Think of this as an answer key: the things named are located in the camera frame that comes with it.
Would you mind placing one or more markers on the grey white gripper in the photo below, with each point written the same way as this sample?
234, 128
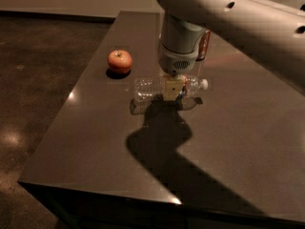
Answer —
176, 62

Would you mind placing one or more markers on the clear plastic water bottle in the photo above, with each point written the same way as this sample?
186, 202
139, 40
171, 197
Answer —
152, 88

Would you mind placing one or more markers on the red coke can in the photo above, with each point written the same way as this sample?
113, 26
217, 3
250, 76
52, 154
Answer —
203, 45

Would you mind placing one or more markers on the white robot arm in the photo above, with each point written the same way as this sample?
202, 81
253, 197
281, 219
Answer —
271, 34

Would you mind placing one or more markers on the red apple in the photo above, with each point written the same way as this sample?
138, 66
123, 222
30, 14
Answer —
120, 61

